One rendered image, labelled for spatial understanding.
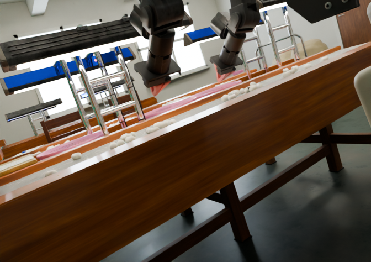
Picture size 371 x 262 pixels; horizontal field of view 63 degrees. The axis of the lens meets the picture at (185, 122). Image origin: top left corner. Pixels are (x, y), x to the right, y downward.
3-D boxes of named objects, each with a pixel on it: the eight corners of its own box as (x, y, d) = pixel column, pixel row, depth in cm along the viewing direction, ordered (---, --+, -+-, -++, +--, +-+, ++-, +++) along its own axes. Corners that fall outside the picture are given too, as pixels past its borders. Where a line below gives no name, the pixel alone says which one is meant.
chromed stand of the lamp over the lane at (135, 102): (175, 140, 106) (132, 12, 99) (123, 163, 96) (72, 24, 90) (153, 139, 122) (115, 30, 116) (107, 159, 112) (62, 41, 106)
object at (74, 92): (134, 139, 140) (100, 44, 134) (93, 156, 131) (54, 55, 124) (121, 139, 157) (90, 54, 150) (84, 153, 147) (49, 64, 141)
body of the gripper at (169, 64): (132, 69, 75) (134, 45, 70) (167, 59, 80) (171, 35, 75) (146, 86, 72) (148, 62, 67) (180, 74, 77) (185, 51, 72)
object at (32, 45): (194, 23, 108) (187, 3, 107) (2, 68, 78) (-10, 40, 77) (183, 30, 115) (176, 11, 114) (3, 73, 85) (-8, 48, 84)
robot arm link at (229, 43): (237, 37, 90) (251, 34, 92) (223, 24, 93) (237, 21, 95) (229, 56, 95) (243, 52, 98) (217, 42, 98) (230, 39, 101)
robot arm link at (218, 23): (240, 16, 85) (260, 16, 90) (217, -6, 90) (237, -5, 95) (223, 51, 93) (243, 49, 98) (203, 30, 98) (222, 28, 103)
